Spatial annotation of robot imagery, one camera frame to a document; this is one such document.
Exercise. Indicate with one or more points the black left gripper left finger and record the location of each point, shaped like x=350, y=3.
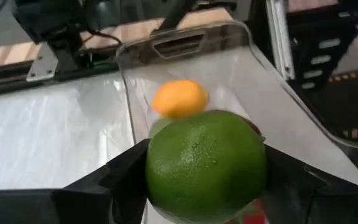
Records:
x=73, y=205

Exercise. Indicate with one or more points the pale green fruit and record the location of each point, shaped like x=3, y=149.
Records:
x=158, y=127

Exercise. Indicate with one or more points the light wooden board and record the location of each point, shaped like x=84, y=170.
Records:
x=11, y=53

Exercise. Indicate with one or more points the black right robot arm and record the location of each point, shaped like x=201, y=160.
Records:
x=54, y=18

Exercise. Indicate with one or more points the grey metal bracket plate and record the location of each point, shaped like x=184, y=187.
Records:
x=43, y=65

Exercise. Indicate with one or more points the orange citrus fruit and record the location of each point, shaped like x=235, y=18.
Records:
x=180, y=98

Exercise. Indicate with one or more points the aluminium frame post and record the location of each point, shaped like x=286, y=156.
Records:
x=280, y=37

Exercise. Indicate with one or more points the black slotted panel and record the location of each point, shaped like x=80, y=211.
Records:
x=306, y=46

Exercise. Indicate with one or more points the large red round fruit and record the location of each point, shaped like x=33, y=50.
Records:
x=250, y=214

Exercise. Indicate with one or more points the clear plastic bin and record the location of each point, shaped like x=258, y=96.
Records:
x=179, y=43

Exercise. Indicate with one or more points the large green citrus fruit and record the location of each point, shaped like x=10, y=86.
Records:
x=204, y=168

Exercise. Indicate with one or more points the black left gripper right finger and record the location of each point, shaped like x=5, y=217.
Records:
x=315, y=199

